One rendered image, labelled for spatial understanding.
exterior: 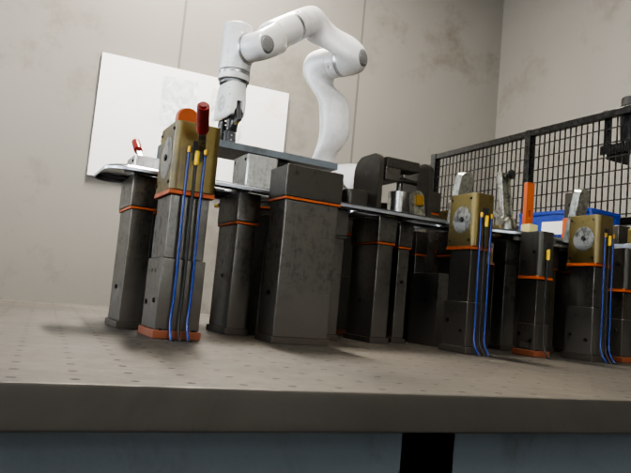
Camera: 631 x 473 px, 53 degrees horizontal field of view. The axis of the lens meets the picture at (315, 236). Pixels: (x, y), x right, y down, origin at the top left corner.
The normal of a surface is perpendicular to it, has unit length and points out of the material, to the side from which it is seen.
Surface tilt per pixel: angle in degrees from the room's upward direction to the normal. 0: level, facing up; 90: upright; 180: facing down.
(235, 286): 90
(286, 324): 90
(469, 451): 90
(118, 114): 90
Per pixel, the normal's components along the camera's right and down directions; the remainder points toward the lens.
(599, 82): -0.91, -0.12
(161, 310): 0.46, -0.04
